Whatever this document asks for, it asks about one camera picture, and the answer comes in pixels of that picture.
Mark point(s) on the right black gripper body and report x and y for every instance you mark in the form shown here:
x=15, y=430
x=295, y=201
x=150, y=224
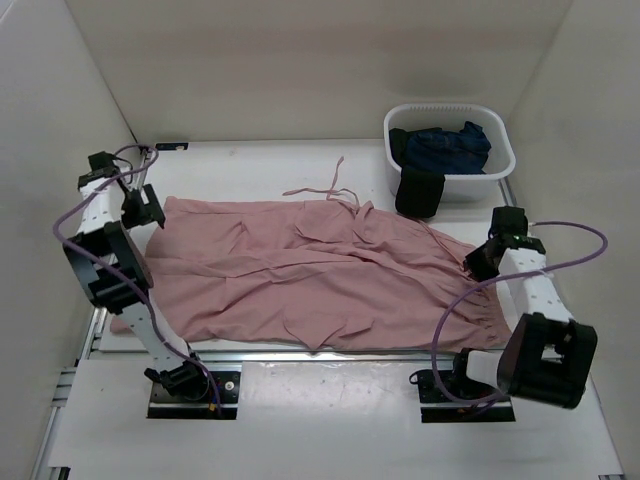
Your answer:
x=482, y=268

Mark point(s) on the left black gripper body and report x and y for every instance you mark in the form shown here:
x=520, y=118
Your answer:
x=134, y=212

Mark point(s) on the pink trousers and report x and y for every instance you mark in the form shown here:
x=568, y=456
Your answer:
x=323, y=273

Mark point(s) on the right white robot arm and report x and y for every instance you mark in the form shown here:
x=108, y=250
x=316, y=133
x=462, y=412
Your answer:
x=549, y=354

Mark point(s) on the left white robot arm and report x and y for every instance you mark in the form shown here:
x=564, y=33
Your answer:
x=95, y=236

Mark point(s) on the blue label sticker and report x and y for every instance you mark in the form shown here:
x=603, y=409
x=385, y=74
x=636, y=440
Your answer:
x=172, y=146

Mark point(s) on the black garment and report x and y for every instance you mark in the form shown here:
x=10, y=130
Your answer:
x=419, y=192

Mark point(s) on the dark blue garment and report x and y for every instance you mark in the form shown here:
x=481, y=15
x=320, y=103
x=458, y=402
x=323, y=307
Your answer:
x=447, y=152

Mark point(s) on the white plastic basket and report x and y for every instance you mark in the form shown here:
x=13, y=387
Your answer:
x=451, y=116

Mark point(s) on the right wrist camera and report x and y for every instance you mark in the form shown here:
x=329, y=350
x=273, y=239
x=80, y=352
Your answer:
x=508, y=220

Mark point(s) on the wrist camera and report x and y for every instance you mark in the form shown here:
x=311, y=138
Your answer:
x=103, y=166
x=508, y=220

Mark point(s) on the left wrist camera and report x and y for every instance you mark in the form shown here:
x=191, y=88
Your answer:
x=103, y=166

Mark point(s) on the aluminium front rail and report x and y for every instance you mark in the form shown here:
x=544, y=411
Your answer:
x=280, y=356

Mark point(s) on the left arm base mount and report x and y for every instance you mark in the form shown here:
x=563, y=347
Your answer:
x=187, y=393

